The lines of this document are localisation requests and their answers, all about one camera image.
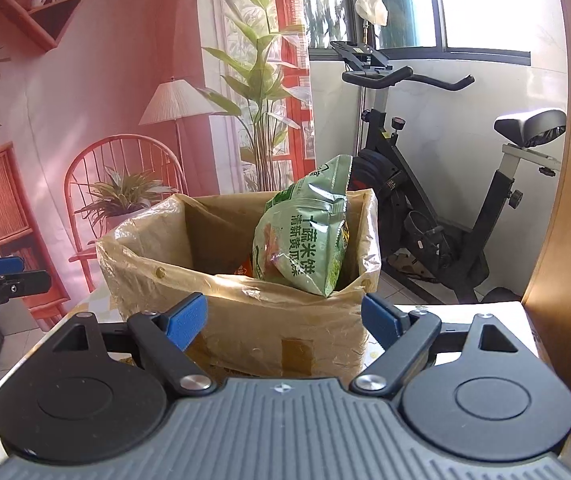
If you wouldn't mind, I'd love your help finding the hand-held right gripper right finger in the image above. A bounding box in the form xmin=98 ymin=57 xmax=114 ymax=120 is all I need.
xmin=349 ymin=292 xmax=522 ymax=396

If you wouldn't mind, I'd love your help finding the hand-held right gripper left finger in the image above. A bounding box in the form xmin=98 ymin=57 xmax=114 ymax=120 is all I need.
xmin=51 ymin=292 xmax=216 ymax=395

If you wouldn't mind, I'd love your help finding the clear dotted plastic bag liner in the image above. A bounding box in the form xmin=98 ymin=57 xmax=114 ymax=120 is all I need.
xmin=95 ymin=187 xmax=382 ymax=378

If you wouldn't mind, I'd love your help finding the brown cardboard box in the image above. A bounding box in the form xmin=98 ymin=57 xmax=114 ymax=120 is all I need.
xmin=96 ymin=187 xmax=381 ymax=378

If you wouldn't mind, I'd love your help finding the checkered floral tablecloth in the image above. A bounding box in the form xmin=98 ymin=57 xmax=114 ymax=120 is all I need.
xmin=0 ymin=282 xmax=541 ymax=466

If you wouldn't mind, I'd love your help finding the green snack bag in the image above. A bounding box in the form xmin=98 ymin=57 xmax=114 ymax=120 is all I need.
xmin=251 ymin=154 xmax=353 ymax=298

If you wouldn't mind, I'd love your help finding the black exercise bike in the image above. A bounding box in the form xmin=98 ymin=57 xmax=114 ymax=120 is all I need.
xmin=329 ymin=40 xmax=569 ymax=306

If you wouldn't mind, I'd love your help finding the white cloth on pole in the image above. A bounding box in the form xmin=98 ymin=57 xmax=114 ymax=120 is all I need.
xmin=355 ymin=0 xmax=389 ymax=126

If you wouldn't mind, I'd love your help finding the window with dark frame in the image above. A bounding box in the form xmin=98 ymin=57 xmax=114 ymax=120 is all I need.
xmin=305 ymin=0 xmax=566 ymax=68

